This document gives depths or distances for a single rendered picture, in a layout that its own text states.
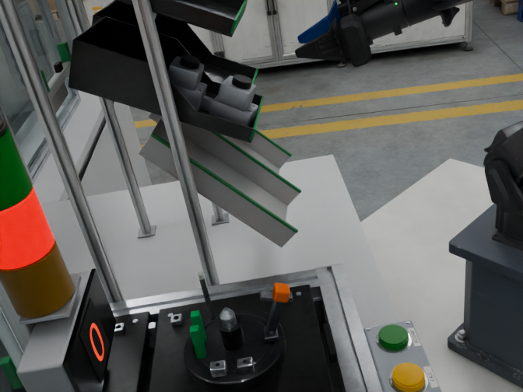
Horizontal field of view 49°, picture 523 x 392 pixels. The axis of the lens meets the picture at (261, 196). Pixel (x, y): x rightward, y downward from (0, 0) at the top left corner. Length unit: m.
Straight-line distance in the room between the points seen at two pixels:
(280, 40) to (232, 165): 3.70
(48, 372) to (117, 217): 0.96
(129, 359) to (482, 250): 0.51
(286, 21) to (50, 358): 4.30
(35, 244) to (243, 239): 0.79
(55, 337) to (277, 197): 0.63
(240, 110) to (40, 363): 0.51
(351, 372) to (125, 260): 0.63
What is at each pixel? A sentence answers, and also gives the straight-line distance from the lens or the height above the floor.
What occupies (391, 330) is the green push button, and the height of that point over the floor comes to 0.97.
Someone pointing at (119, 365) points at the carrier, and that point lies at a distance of 0.86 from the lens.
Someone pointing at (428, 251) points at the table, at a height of 0.86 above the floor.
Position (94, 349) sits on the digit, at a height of 1.20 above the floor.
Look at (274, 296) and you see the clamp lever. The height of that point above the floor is 1.07.
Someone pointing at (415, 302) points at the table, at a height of 0.86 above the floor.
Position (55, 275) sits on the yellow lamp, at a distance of 0.49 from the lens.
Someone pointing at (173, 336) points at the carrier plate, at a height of 0.97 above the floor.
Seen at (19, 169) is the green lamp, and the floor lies 1.38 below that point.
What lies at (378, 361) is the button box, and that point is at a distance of 0.80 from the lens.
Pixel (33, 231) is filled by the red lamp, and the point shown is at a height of 1.33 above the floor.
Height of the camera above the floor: 1.55
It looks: 30 degrees down
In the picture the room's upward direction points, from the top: 10 degrees counter-clockwise
